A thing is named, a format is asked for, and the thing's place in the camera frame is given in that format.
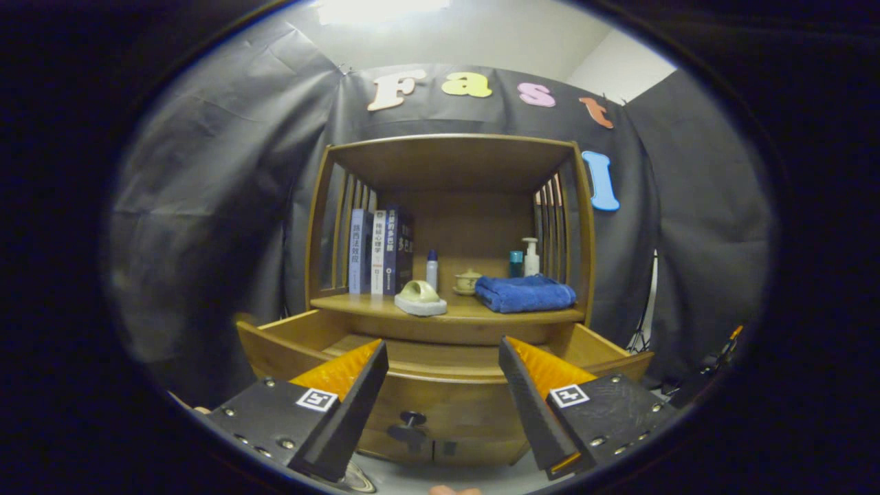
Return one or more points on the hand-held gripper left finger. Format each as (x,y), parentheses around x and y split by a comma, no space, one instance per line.
(357,405)

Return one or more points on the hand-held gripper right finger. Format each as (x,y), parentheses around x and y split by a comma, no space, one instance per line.
(529,405)

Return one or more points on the wooden cabinet door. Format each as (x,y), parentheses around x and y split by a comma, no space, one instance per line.
(395,452)
(488,455)

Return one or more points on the wooden countertop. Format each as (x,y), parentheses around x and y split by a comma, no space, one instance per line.
(350,302)

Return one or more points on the wooden cabinet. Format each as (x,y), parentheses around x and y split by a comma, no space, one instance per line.
(454,165)

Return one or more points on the white slipper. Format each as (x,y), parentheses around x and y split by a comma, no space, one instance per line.
(361,478)

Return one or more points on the blue folded towel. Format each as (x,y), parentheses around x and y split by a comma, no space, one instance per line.
(526,294)

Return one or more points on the beige lidded teacup with saucer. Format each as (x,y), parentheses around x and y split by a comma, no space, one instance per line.
(468,282)

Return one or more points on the teal bottle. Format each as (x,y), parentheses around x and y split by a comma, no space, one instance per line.
(515,265)

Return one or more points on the white pump bottle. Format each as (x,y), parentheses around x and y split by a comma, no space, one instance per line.
(531,263)

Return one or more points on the lavender book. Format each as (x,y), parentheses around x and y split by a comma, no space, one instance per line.
(358,254)

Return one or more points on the white bottle with blue cap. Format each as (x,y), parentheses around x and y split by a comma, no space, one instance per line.
(432,273)

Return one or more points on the white book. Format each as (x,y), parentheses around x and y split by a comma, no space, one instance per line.
(379,254)

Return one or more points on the dark navy book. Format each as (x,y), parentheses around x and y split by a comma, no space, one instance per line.
(400,251)

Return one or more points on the orange clip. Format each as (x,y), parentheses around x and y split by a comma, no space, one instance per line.
(735,333)

